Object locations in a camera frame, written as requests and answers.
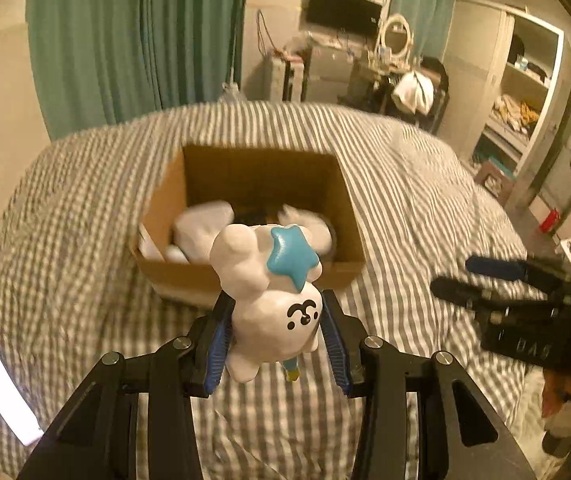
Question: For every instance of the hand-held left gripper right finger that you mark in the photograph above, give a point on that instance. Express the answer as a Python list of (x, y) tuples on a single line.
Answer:
[(338, 360)]

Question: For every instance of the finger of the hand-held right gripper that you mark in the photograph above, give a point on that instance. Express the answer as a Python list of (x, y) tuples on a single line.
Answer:
[(495, 266), (470, 291)]

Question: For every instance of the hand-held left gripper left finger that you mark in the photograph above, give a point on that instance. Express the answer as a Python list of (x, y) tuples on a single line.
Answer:
[(218, 355)]

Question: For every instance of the white rabbit figurine blue star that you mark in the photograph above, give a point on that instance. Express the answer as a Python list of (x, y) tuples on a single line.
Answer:
[(270, 310)]

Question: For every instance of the black pouch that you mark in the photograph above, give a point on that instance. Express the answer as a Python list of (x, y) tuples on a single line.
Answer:
[(258, 214)]

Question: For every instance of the brown cardboard box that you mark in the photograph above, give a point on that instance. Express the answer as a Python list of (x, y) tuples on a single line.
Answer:
[(260, 180)]

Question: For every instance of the person's right hand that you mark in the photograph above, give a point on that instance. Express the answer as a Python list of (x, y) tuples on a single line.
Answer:
[(558, 395)]

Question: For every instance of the red bottle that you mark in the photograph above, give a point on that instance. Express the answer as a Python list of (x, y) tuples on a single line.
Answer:
[(550, 221)]

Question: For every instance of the small stool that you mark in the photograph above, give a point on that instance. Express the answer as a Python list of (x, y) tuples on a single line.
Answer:
[(494, 177)]

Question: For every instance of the pile of folded clothes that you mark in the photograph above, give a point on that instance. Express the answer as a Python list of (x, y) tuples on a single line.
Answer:
[(515, 112)]

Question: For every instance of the checked blanket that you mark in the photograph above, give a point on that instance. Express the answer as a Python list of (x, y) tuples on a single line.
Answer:
[(90, 260)]

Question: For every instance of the chair with dark clothes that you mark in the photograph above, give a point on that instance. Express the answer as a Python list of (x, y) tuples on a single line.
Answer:
[(438, 105)]

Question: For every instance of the white wardrobe shelf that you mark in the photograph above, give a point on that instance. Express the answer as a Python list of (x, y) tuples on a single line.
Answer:
[(490, 85)]

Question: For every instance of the white towel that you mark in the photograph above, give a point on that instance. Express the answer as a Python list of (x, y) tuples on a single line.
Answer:
[(414, 92)]

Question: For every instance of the white smartphone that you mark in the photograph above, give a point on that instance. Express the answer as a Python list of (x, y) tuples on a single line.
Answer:
[(8, 397)]

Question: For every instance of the dressing table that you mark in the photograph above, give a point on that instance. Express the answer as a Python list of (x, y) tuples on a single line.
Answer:
[(370, 85)]

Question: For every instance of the white oval mirror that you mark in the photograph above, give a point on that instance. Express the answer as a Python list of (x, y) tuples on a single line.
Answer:
[(395, 36)]

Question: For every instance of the silver mini fridge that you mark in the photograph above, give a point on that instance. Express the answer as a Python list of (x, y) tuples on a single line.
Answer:
[(333, 72)]

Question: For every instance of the clear water bottle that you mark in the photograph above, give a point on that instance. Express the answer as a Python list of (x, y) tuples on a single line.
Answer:
[(230, 92)]

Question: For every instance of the narrow green curtain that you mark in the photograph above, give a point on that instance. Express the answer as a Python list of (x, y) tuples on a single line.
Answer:
[(428, 5)]

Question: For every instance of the white suitcase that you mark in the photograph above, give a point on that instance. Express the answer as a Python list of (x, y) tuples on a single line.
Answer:
[(285, 77)]

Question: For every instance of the wide green curtain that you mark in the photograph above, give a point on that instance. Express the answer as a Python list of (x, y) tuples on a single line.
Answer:
[(130, 35)]

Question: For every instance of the black wall television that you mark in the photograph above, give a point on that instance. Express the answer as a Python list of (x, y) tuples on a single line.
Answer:
[(343, 10)]

